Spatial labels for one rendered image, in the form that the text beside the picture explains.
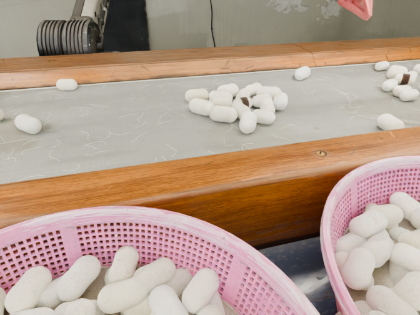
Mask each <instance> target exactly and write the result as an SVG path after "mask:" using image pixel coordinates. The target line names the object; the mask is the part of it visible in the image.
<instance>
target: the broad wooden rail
mask: <svg viewBox="0 0 420 315"><path fill-rule="evenodd" d="M410 60H420V37H397V38H384V39H360V40H348V41H324V42H300V43H288V44H264V45H252V46H228V47H204V48H192V49H168V50H155V51H131V52H108V53H95V54H72V55H58V56H35V57H11V58H0V91H5V90H15V89H31V88H48V87H56V83H57V81H58V80H59V79H73V80H75V81H76V82H77V85H82V84H99V83H115V82H124V81H140V80H150V79H166V78H183V77H191V76H208V75H217V74H234V73H250V72H259V71H275V70H285V69H299V68H301V67H303V66H307V67H309V68H318V67H326V66H343V65H352V64H369V63H378V62H383V61H387V62H394V61H410Z"/></svg>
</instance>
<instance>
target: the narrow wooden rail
mask: <svg viewBox="0 0 420 315"><path fill-rule="evenodd" d="M399 156H420V126H415V127H407V128H402V129H393V130H388V131H379V132H370V133H366V134H357V135H352V136H343V137H334V138H329V139H321V140H315V141H307V142H298V143H293V144H285V145H280V146H271V147H262V148H257V149H248V150H243V151H234V152H226V153H221V154H212V155H207V156H198V157H190V158H185V159H176V160H171V161H163V162H154V163H149V164H140V165H135V166H126V167H117V168H112V169H104V170H98V171H90V172H81V173H76V174H68V175H62V176H54V177H45V178H40V179H32V180H27V181H18V182H9V183H4V184H0V229H3V228H6V227H8V226H12V225H14V224H17V223H21V222H24V221H27V220H30V219H34V218H38V217H41V216H46V215H50V214H54V213H60V212H64V211H70V210H75V209H83V208H94V207H101V206H138V207H145V208H156V209H163V210H167V211H172V212H175V213H181V214H185V215H187V216H191V217H194V218H197V219H200V220H202V221H206V222H207V223H210V224H212V225H215V226H217V227H219V228H221V229H223V230H225V231H227V232H229V233H231V234H233V235H234V236H236V237H237V238H239V239H241V240H243V241H244V242H245V243H247V244H249V245H250V246H252V247H253V248H254V249H256V250H260V249H266V248H271V247H274V246H279V245H283V244H288V243H293V242H296V241H302V240H305V239H310V238H315V237H319V236H320V226H321V217H322V214H323V209H324V206H325V203H326V200H327V198H328V196H329V194H330V192H331V191H332V190H333V188H334V186H335V185H336V184H337V183H338V182H339V181H340V180H341V179H342V178H343V177H344V176H345V175H347V174H348V173H350V172H351V171H353V170H355V169H356V168H358V167H360V166H363V165H365V164H367V163H371V162H373V161H378V160H381V159H386V158H394V157H399Z"/></svg>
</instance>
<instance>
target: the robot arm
mask: <svg viewBox="0 0 420 315"><path fill-rule="evenodd" d="M337 2H338V4H339V5H340V6H342V7H344V8H345V9H347V10H349V11H351V12H352V13H354V14H356V15H357V16H359V17H360V18H361V19H363V20H365V21H367V20H368V19H369V18H370V17H371V16H372V10H373V0H337ZM361 2H362V5H363V7H362V5H361Z"/></svg>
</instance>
